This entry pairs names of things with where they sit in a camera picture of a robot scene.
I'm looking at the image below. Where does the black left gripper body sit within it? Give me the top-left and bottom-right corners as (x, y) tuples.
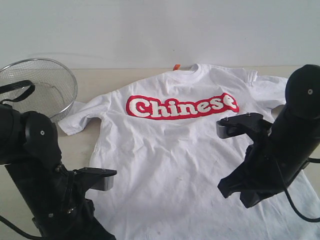
(32, 184), (116, 240)

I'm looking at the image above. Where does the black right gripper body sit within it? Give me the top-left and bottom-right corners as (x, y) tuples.
(217, 134), (288, 208)

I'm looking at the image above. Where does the white t-shirt with red logo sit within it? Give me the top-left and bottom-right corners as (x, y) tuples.
(59, 64), (320, 240)

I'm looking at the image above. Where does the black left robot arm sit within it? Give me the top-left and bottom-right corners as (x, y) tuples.
(0, 80), (117, 240)

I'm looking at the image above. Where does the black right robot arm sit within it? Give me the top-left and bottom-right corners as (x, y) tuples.
(216, 64), (320, 208)

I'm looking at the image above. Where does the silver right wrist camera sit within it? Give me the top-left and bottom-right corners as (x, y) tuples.
(216, 112), (272, 141)

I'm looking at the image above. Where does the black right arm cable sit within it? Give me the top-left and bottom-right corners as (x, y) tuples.
(273, 156), (320, 223)

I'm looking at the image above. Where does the metal wire mesh basket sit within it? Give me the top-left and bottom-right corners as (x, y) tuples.
(0, 58), (78, 123)

